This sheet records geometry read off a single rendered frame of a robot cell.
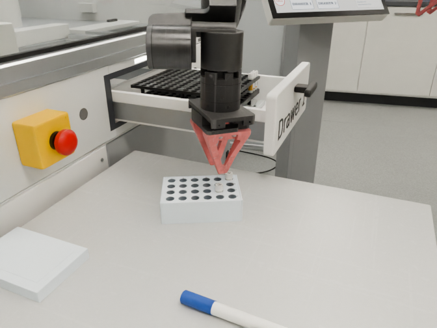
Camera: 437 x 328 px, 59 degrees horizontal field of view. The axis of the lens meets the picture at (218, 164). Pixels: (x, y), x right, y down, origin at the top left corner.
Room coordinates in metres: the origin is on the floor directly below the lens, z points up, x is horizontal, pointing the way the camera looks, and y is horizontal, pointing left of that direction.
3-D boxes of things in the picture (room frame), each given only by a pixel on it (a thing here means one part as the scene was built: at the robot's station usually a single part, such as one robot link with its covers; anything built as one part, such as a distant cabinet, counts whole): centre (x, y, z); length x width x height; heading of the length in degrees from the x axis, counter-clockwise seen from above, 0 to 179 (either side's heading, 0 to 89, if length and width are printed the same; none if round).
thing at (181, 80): (0.82, 0.04, 0.87); 0.22 x 0.18 x 0.06; 67
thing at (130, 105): (0.82, 0.05, 0.86); 0.40 x 0.26 x 0.06; 67
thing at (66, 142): (0.54, 0.24, 0.88); 0.04 x 0.03 x 0.04; 157
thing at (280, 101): (0.74, -0.14, 0.87); 0.29 x 0.02 x 0.11; 157
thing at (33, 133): (0.55, 0.27, 0.88); 0.07 x 0.05 x 0.07; 157
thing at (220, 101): (0.53, 0.00, 0.95); 0.10 x 0.07 x 0.07; 22
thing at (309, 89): (0.73, -0.17, 0.91); 0.07 x 0.04 x 0.01; 157
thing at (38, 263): (0.39, 0.25, 0.77); 0.13 x 0.09 x 0.02; 67
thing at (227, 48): (0.53, 0.00, 1.01); 0.07 x 0.06 x 0.07; 92
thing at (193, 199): (0.53, 0.03, 0.78); 0.12 x 0.08 x 0.04; 94
